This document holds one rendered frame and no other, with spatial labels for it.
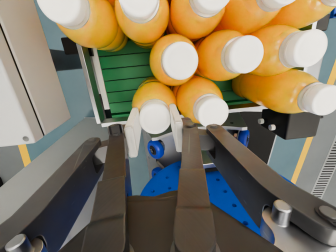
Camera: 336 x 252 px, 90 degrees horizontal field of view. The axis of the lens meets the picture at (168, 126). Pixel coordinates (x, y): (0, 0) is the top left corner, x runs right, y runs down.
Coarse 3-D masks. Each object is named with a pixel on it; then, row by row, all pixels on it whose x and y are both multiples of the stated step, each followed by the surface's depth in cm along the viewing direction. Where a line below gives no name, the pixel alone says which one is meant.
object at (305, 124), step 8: (264, 112) 41; (272, 112) 38; (304, 112) 33; (264, 120) 40; (272, 120) 38; (280, 120) 36; (288, 120) 34; (296, 120) 34; (304, 120) 34; (312, 120) 34; (272, 128) 36; (280, 128) 36; (288, 128) 34; (296, 128) 34; (304, 128) 34; (312, 128) 34; (280, 136) 36; (288, 136) 35; (296, 136) 35; (304, 136) 35; (312, 136) 35
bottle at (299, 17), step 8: (296, 0) 21; (304, 0) 20; (312, 0) 20; (320, 0) 20; (328, 0) 19; (288, 8) 22; (296, 8) 21; (304, 8) 21; (312, 8) 20; (320, 8) 20; (328, 8) 20; (280, 16) 23; (288, 16) 22; (296, 16) 22; (304, 16) 21; (312, 16) 21; (320, 16) 21; (288, 24) 24; (296, 24) 23; (304, 24) 23
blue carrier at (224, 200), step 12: (168, 168) 37; (156, 180) 33; (168, 180) 33; (216, 180) 32; (288, 180) 30; (144, 192) 31; (156, 192) 30; (216, 192) 29; (228, 192) 29; (216, 204) 27; (228, 204) 26; (240, 204) 26; (240, 216) 24; (252, 228) 23
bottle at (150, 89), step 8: (144, 80) 32; (152, 80) 29; (144, 88) 24; (152, 88) 23; (160, 88) 24; (168, 88) 25; (136, 96) 24; (144, 96) 23; (152, 96) 22; (160, 96) 23; (168, 96) 23; (136, 104) 23; (144, 104) 22; (168, 104) 23; (176, 104) 26
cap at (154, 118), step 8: (152, 104) 20; (160, 104) 20; (144, 112) 20; (152, 112) 20; (160, 112) 20; (168, 112) 20; (144, 120) 20; (152, 120) 20; (160, 120) 20; (168, 120) 20; (144, 128) 20; (152, 128) 21; (160, 128) 21
